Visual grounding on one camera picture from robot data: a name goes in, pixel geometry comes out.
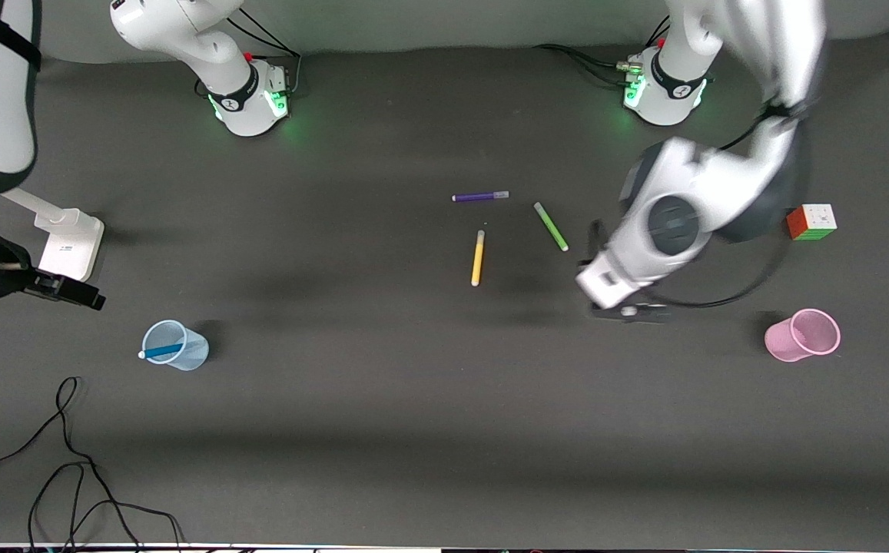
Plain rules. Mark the rubik's cube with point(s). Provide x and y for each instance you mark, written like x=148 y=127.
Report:
x=814 y=221

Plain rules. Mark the pink plastic cup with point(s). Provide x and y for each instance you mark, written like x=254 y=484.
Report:
x=805 y=336

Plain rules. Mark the green marker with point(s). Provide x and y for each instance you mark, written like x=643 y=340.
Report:
x=551 y=226

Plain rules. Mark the light blue plastic cup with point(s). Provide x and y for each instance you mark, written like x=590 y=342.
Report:
x=187 y=349

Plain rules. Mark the white camera stand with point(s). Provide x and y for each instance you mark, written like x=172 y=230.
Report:
x=75 y=242

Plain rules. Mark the yellow marker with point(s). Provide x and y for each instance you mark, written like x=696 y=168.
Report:
x=478 y=257

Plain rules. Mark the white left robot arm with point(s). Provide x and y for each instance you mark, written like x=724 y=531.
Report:
x=721 y=177

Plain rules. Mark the blue marker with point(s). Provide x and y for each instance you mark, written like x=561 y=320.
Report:
x=161 y=351

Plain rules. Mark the purple marker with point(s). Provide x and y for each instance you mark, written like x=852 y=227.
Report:
x=479 y=197

